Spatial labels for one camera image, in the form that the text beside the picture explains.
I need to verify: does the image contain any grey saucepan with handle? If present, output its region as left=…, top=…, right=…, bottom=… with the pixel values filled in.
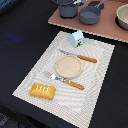
left=79, top=0, right=106, bottom=25

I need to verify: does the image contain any small milk carton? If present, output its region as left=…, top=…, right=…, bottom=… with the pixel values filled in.
left=70, top=30, right=84, bottom=47

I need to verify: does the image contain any striped beige placemat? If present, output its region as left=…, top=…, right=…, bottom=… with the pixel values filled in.
left=13, top=31, right=114, bottom=128

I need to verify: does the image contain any grey two-handled pot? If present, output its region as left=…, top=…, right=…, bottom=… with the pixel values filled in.
left=57, top=0, right=82, bottom=18

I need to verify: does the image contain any fork with wooden handle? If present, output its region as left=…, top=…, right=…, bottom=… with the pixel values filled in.
left=43, top=71, right=84, bottom=90

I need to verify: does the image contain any beige bowl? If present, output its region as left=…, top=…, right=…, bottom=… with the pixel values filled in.
left=116, top=4, right=128, bottom=30

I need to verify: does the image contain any yellow bread loaf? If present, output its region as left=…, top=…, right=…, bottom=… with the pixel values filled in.
left=30, top=83, right=56, bottom=100

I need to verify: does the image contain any knife with wooden handle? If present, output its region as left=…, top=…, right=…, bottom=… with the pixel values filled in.
left=58, top=49, right=97, bottom=63

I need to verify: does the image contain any round wooden plate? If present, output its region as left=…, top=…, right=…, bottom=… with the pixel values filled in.
left=55, top=55, right=83, bottom=79

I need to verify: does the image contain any pink stove board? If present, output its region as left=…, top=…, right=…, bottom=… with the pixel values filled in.
left=48, top=1, right=128, bottom=43

